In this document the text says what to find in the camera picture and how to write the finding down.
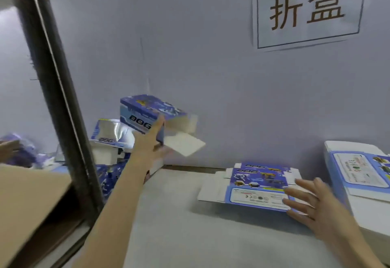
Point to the person's right hand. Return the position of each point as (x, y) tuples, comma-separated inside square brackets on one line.
[(323, 213)]

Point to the person's left hand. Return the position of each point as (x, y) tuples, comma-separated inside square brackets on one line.
[(149, 149)]

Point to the blue dog-print cardboard box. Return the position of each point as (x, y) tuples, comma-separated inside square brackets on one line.
[(143, 112)]

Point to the pile of blue boxes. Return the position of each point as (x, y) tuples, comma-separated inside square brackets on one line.
[(113, 134)]

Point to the stack of boxes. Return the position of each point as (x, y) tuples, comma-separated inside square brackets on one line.
[(359, 179), (256, 185)]

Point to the person's right forearm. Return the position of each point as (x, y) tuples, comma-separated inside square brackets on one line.
[(356, 252)]

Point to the person's left forearm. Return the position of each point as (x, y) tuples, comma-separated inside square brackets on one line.
[(116, 222)]

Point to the brown cardboard sheet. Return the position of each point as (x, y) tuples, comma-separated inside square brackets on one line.
[(27, 210)]

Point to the white paper wall sign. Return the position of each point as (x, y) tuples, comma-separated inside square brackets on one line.
[(311, 36)]

